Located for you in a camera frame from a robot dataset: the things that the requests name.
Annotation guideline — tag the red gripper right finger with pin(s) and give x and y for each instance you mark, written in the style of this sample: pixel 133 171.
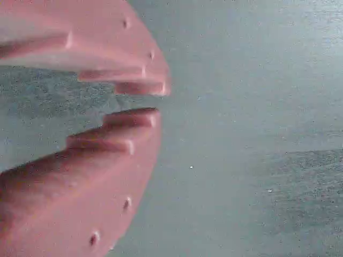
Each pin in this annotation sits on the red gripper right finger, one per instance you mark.
pixel 93 40

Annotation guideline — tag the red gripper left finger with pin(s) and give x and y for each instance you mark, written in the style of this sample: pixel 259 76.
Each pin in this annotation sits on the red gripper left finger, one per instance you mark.
pixel 80 192

